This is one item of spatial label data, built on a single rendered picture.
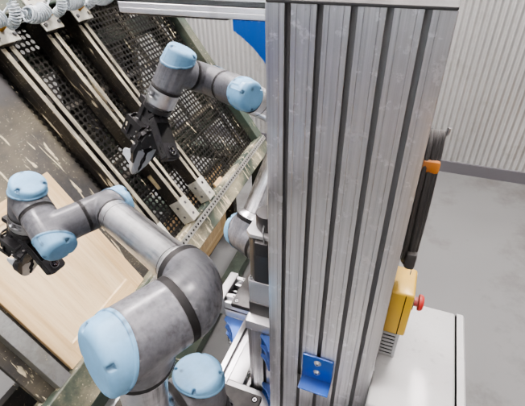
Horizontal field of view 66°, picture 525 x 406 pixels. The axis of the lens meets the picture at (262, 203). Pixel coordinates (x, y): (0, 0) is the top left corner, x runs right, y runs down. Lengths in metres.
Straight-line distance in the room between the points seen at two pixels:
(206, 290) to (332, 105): 0.34
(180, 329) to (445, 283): 2.68
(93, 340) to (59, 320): 0.99
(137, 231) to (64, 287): 0.84
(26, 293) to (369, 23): 1.33
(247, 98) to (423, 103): 0.46
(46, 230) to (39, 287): 0.67
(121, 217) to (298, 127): 0.41
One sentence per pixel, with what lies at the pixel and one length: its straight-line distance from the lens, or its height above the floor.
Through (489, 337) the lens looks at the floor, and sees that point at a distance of 2.95.
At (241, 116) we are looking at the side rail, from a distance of 2.74.
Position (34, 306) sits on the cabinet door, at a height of 1.09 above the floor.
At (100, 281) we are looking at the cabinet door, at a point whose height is 1.00.
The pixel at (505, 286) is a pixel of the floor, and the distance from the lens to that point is 3.33.
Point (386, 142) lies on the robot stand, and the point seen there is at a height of 1.84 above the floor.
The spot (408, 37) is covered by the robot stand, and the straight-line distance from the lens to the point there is 0.59.
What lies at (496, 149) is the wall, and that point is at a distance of 4.41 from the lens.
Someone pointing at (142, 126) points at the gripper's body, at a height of 1.70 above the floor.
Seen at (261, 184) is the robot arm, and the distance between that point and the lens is 1.36.
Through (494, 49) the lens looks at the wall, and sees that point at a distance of 4.08.
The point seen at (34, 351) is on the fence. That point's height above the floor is 1.02.
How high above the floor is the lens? 2.12
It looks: 35 degrees down
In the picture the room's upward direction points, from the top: 1 degrees counter-clockwise
